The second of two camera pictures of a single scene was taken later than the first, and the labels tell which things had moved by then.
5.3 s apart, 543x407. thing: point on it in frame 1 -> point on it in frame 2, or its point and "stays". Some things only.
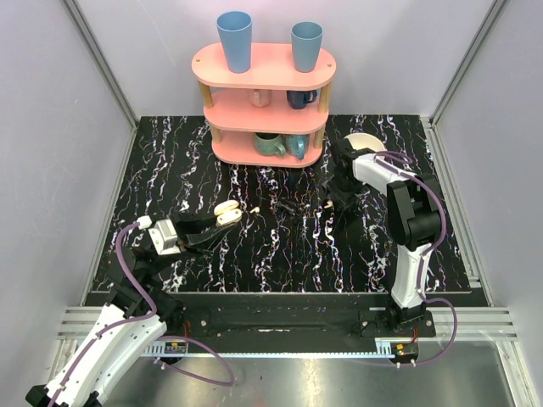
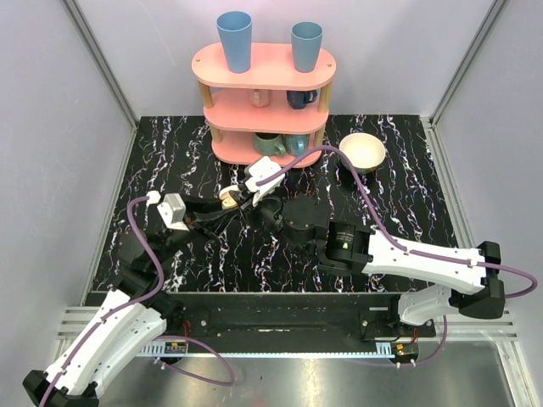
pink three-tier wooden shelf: x=272 y=116 stays
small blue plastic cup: x=306 y=41 stays
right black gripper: x=344 y=198 -> x=244 y=199
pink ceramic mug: x=260 y=97 stays
